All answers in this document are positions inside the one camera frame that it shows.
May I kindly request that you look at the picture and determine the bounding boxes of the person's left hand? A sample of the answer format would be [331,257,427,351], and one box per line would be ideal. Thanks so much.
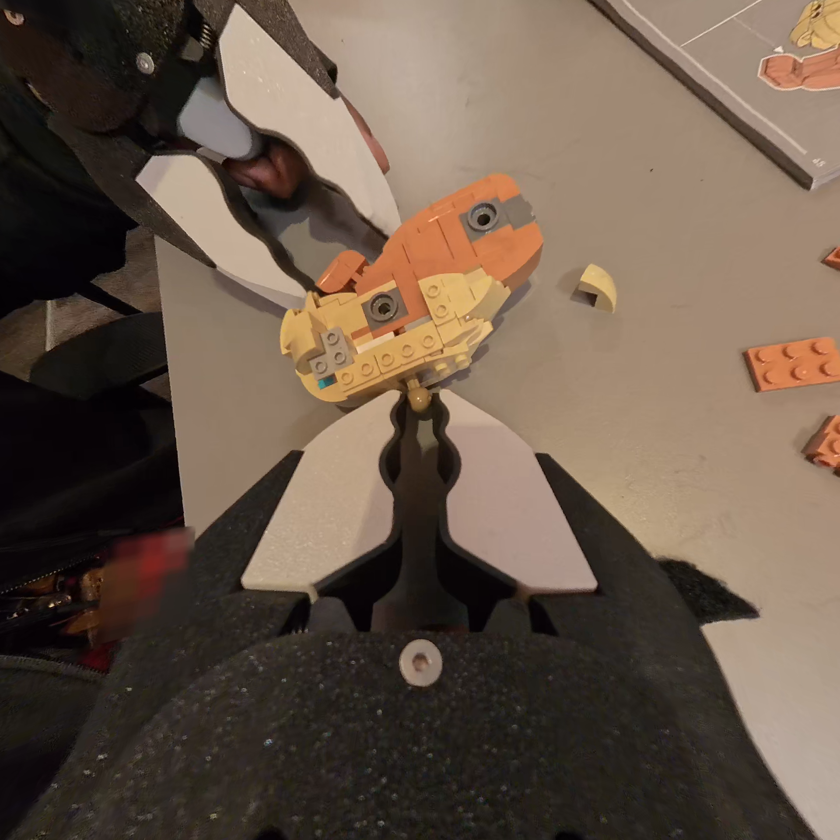
[225,97,392,198]

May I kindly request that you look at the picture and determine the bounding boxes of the grey instruction booklet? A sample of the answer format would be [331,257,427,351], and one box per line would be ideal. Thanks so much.
[587,0,840,191]

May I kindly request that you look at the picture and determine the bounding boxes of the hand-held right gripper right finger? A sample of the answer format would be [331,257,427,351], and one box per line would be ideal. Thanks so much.
[438,394,601,598]

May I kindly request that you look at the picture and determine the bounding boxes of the tan curved brick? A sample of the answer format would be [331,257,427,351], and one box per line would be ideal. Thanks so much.
[577,264,618,314]

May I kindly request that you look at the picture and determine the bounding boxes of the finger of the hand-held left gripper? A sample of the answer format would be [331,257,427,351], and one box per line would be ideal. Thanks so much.
[134,151,317,311]
[218,5,403,238]

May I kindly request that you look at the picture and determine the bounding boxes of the grey desk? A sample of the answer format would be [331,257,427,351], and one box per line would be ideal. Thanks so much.
[154,0,840,840]

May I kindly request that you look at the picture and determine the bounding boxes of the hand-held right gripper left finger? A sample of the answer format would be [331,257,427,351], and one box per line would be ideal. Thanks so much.
[240,394,403,601]

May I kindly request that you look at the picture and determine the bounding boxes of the person's left forearm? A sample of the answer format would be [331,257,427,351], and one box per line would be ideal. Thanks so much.
[0,72,158,316]

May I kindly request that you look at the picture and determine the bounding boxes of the reddish brown flat plate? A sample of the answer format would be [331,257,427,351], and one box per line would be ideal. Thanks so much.
[743,337,840,393]

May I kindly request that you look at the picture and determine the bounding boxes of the tan and brown brick model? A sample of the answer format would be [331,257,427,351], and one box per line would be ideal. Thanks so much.
[280,174,546,416]

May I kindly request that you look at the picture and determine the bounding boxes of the reddish brown square brick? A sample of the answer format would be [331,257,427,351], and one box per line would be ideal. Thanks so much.
[804,415,840,468]

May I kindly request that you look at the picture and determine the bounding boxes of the black chair base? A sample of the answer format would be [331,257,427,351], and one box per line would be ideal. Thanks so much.
[29,314,168,398]

